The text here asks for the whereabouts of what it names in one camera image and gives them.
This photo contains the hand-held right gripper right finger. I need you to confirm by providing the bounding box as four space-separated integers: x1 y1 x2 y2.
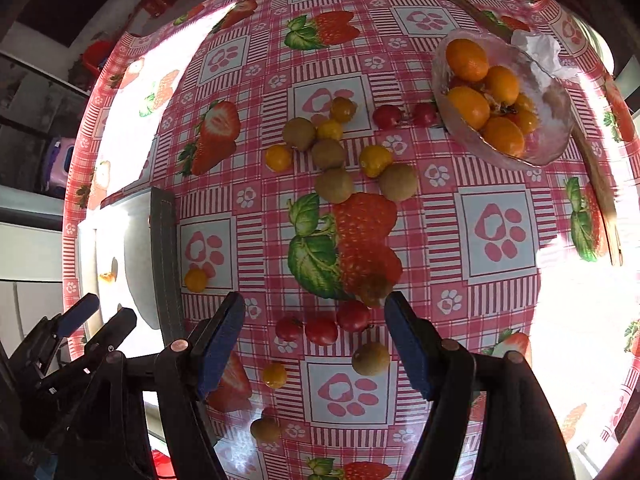
384 291 577 480

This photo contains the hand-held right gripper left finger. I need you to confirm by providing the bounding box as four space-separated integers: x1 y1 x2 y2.
55 290 247 480

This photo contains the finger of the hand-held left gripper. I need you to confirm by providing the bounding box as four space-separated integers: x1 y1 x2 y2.
37 307 139 392
9 293 102 366

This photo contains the brown longan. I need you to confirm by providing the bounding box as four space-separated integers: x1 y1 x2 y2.
282 117 317 152
351 341 391 377
250 417 282 444
377 162 419 203
357 272 394 308
311 138 346 171
314 168 355 205

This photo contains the yellow cherry tomato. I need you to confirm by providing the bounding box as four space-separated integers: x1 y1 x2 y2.
316 119 344 142
329 96 357 123
264 144 294 173
358 144 394 178
261 362 289 390
183 266 208 293

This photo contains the white plate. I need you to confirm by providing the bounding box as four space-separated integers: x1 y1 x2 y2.
122 199 166 332

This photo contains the red cherry tomato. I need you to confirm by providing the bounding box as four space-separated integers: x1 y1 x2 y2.
305 316 339 347
275 315 304 343
372 104 404 130
412 102 441 128
336 300 372 333

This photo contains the white tray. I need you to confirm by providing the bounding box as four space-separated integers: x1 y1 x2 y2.
76 195 156 361

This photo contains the strawberry print tablecloth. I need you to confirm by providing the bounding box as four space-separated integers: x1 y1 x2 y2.
62 0 640 480

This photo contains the purple plastic stool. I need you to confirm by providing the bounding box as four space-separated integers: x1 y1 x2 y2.
41 136 77 198

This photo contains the orange kumquat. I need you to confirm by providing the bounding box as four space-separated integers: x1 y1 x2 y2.
510 107 541 136
481 116 526 157
482 65 521 106
446 86 491 131
445 38 490 83

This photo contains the red bucket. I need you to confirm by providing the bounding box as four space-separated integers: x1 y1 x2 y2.
81 39 117 75

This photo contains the clear glass bowl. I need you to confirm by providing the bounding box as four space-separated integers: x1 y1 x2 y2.
431 27 575 167

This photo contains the white crumpled tissue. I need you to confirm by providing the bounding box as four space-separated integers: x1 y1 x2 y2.
510 29 581 81

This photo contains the grey stitched strap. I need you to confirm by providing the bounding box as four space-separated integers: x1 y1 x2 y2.
149 186 187 332

